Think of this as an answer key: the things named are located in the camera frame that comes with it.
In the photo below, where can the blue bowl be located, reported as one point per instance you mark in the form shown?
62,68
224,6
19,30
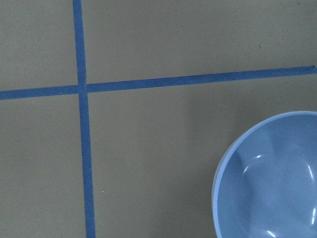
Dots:
265,185

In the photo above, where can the blue tape strip left crosswise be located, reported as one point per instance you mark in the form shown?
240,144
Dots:
157,82

